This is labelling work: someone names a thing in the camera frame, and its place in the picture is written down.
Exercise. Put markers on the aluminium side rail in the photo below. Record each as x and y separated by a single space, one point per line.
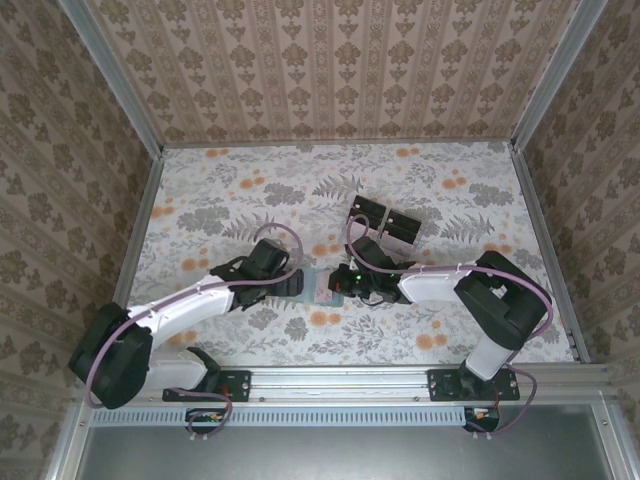
545 240
145 210

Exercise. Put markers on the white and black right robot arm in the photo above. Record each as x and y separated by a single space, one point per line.
430 287

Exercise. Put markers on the grey metal panel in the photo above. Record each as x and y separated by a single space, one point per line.
325 455

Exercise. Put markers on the aluminium frame post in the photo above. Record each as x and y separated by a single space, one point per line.
115 85
555 70

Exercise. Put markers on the pink and white credit card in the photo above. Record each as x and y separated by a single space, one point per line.
325 292

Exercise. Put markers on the black tiered card stand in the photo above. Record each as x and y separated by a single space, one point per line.
367 210

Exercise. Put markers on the black junction box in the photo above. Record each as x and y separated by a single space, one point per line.
202 417
482 416

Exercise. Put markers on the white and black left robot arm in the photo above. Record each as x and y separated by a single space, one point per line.
190 310

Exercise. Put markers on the aluminium back rail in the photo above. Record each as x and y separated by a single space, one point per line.
340 145

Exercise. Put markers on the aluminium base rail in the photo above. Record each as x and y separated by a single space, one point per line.
340 382

